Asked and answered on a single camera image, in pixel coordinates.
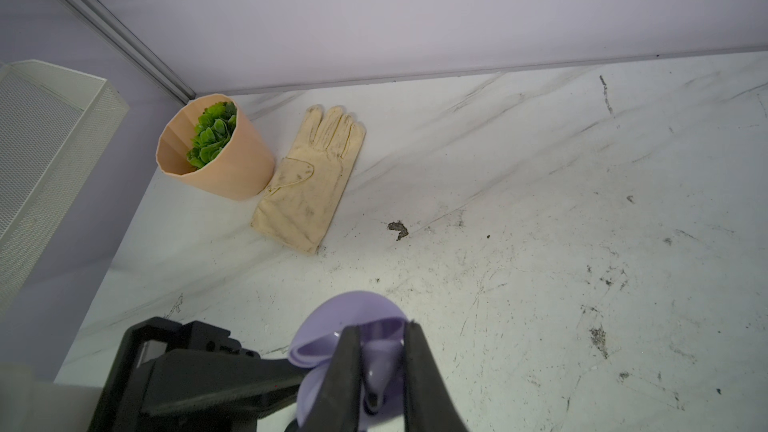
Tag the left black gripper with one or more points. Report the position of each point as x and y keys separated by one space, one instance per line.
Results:
x=169 y=376

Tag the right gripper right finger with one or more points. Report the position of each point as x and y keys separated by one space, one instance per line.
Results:
x=427 y=403

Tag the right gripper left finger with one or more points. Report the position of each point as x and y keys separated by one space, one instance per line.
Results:
x=337 y=405

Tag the purple earbud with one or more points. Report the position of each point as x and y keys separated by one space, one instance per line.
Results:
x=382 y=377

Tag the beige work glove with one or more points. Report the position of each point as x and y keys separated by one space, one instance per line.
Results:
x=301 y=199

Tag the peach pot with succulent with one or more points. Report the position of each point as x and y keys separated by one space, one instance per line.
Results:
x=210 y=144

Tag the white mesh two-tier shelf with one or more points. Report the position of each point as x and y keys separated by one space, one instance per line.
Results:
x=55 y=124

